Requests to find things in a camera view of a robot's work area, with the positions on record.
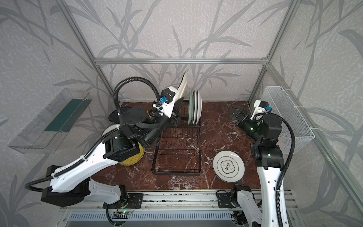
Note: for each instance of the black wire dish rack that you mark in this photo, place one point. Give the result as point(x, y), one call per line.
point(178, 151)

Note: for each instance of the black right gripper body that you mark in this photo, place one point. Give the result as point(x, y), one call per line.
point(246, 117)

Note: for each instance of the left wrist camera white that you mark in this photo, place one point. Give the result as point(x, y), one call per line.
point(166, 102)

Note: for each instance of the yellow woven round plate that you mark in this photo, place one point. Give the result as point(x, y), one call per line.
point(134, 159)

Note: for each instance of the white wire mesh basket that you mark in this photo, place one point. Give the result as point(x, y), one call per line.
point(284, 106)

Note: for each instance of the clear plastic wall bin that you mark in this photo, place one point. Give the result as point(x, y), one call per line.
point(49, 129)

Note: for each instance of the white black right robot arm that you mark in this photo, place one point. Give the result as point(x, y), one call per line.
point(264, 130)

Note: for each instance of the white plate green clover emblem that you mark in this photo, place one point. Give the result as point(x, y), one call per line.
point(228, 166)

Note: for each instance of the black round plate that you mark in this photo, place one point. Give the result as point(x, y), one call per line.
point(114, 116)

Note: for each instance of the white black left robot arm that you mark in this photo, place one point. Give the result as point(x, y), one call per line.
point(71, 184)

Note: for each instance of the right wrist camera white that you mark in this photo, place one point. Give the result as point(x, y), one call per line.
point(261, 107)

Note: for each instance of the cream plate with floral sprigs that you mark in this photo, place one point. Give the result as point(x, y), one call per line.
point(180, 91)

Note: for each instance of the aluminium frame rail base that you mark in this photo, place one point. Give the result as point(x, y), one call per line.
point(177, 200)

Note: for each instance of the white plate orange sunburst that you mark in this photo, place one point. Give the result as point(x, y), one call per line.
point(196, 103)
point(110, 128)

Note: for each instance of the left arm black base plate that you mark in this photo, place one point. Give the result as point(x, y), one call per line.
point(133, 201)

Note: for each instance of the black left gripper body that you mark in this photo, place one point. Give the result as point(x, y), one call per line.
point(173, 117)

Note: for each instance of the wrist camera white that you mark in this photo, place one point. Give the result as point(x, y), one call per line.
point(261, 107)
point(166, 102)

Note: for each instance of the mint green flower plate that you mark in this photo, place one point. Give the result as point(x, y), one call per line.
point(191, 107)

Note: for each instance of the white plate green text rim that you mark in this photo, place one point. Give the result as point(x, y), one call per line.
point(199, 106)

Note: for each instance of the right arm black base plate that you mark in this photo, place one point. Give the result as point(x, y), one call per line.
point(224, 199)

